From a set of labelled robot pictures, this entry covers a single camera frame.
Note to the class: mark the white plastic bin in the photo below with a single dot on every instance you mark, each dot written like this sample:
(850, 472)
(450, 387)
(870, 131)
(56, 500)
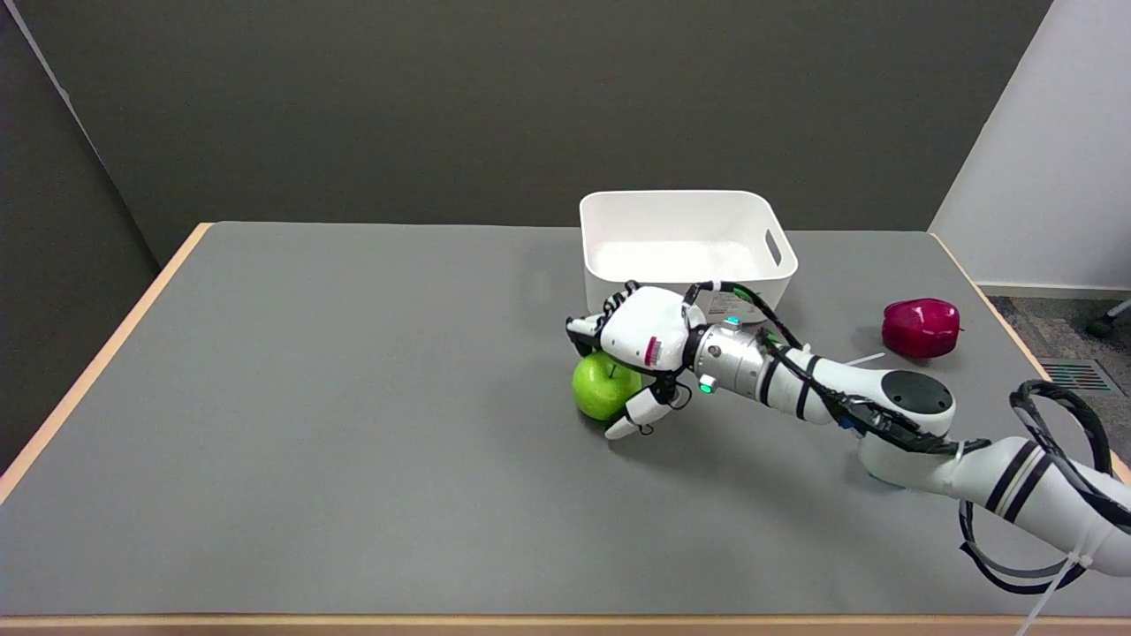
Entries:
(680, 247)

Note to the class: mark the teal cube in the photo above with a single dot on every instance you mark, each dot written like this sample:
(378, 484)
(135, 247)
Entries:
(884, 480)

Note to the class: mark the floor vent grille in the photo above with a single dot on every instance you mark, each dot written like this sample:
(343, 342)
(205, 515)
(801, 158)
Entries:
(1078, 375)

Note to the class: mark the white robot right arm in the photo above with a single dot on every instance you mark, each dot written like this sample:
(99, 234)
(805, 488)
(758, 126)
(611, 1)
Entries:
(919, 442)

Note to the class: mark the green apple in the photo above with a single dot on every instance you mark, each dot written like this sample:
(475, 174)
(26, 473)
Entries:
(601, 393)

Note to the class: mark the black chair caster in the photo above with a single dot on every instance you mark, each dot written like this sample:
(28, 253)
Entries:
(1106, 323)

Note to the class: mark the red apple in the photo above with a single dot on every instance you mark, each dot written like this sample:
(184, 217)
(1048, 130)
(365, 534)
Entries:
(921, 329)

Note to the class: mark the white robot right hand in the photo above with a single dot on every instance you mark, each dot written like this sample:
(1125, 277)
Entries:
(645, 331)

